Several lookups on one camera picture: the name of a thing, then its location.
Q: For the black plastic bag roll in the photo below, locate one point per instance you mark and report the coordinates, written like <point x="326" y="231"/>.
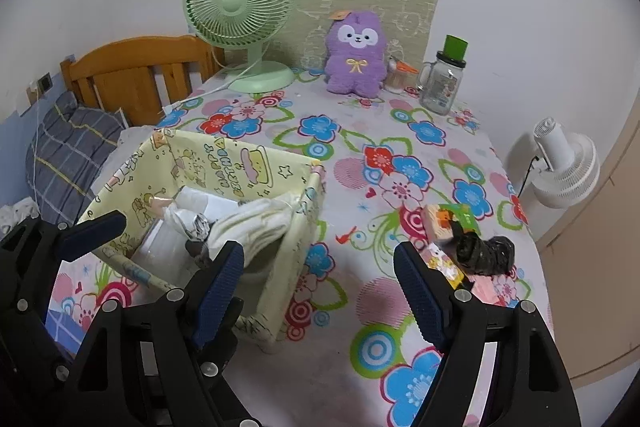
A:
<point x="485" y="254"/>

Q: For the pink packet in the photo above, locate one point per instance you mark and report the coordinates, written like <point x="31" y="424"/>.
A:
<point x="492" y="289"/>

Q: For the blue checked bedsheet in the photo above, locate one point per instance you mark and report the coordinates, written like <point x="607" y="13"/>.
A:
<point x="62" y="324"/>

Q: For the yellow cartoon printed box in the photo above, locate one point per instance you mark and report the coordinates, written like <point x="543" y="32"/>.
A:
<point x="225" y="162"/>

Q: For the white cloth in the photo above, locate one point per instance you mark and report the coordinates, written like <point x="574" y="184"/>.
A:
<point x="15" y="214"/>
<point x="255" y="222"/>

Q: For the grey plaid pillow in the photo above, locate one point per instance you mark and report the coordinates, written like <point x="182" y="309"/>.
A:
<point x="75" y="142"/>

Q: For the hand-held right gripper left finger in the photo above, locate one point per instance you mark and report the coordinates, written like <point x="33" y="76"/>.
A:
<point x="220" y="292"/>

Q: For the glass mug jar green lid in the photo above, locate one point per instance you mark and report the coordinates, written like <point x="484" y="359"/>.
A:
<point x="440" y="87"/>

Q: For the orange green snack packet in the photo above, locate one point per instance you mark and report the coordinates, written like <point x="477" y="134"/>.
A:
<point x="440" y="219"/>

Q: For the wooden bed headboard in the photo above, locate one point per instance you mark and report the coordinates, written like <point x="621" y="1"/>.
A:
<point x="130" y="57"/>

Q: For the green desk fan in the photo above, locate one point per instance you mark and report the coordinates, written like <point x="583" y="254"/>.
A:
<point x="235" y="2"/>

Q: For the clear plastic bag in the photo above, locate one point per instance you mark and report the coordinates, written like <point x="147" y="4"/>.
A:
<point x="210" y="204"/>

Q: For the beige door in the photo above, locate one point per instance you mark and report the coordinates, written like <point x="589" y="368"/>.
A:
<point x="600" y="282"/>

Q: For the grey patterned sock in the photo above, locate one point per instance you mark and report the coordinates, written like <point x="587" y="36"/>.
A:
<point x="197" y="229"/>

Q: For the purple plush toy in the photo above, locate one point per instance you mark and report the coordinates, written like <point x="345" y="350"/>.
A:
<point x="355" y="72"/>

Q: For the white standing fan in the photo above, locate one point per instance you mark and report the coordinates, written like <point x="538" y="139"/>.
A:
<point x="570" y="172"/>

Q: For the white crumpled cloth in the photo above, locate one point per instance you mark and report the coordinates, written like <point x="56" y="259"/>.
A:
<point x="15" y="214"/>

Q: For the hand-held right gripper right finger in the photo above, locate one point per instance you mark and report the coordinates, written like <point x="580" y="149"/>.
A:
<point x="420" y="297"/>

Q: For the yellow snack packet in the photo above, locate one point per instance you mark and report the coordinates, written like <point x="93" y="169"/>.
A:
<point x="445" y="264"/>

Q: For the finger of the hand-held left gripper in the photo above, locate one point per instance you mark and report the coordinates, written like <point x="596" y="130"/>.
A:
<point x="95" y="232"/>
<point x="227" y="327"/>

